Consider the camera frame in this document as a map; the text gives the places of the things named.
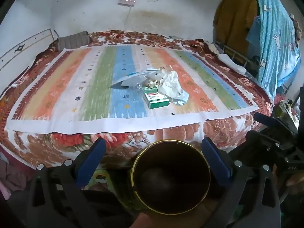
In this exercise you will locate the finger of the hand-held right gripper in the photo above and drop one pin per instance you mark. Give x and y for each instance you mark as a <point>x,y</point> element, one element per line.
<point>268,121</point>
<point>261,137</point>

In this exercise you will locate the cluttered side table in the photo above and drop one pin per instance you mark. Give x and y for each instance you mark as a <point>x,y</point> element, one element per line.
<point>288,106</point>

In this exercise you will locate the green white medicine box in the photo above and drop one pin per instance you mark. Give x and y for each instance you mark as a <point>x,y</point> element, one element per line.
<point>154,97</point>

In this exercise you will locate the beige paper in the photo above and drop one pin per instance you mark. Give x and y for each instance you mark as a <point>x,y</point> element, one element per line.
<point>152,82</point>

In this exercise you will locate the colourful striped mat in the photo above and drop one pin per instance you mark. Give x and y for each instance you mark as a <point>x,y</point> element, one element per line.
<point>95,87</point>

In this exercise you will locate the black bin with gold rim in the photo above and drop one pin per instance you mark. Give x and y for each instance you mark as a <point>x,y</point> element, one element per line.
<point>171,178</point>

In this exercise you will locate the white headboard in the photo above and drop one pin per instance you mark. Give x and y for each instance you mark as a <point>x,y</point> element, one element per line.
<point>23,45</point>

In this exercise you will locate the grey striped pillow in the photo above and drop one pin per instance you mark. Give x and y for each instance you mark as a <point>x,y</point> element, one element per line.
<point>71,41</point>

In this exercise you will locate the blue dotted hanging cloth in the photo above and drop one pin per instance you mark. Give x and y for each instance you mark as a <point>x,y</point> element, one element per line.
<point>273,28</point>

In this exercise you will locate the metal bed rail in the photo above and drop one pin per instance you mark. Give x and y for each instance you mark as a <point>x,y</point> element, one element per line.
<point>237,57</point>

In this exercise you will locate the red brown floral blanket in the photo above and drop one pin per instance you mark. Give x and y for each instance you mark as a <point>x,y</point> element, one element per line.
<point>223,128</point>

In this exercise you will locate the clear plastic bag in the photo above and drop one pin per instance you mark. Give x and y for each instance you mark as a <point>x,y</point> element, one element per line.
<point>172,83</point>

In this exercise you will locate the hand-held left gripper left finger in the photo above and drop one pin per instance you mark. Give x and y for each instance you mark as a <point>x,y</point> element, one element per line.
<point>91,163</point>

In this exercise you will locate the white folded cloth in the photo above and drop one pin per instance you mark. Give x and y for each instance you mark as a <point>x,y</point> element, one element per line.
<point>231,63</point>

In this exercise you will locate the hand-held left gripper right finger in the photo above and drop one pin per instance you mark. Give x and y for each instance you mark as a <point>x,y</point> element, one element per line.
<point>217,163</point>

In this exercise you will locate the pink cloth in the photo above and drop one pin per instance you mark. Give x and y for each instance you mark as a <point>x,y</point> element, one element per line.
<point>14,178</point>

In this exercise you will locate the mustard yellow hanging garment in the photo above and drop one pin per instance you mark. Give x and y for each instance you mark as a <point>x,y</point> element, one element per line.
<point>235,16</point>

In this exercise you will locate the person's right hand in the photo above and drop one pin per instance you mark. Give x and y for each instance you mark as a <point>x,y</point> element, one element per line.
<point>295,181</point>

